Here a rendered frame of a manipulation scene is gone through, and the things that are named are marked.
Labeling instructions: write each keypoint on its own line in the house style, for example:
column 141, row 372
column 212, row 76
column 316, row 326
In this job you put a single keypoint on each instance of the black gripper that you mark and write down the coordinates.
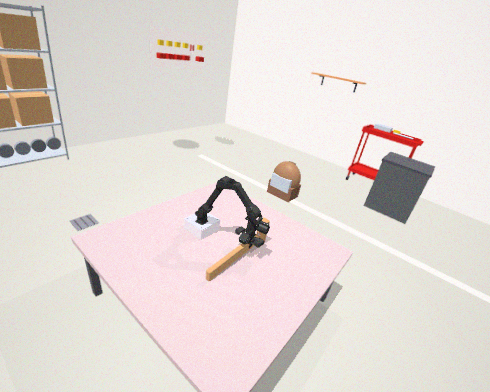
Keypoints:
column 258, row 242

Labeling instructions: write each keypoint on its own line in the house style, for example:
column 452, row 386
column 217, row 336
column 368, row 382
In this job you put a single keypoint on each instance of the wooden board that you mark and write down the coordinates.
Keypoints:
column 226, row 261

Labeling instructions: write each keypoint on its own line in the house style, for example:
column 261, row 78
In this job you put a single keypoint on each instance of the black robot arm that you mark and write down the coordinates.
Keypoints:
column 252, row 210

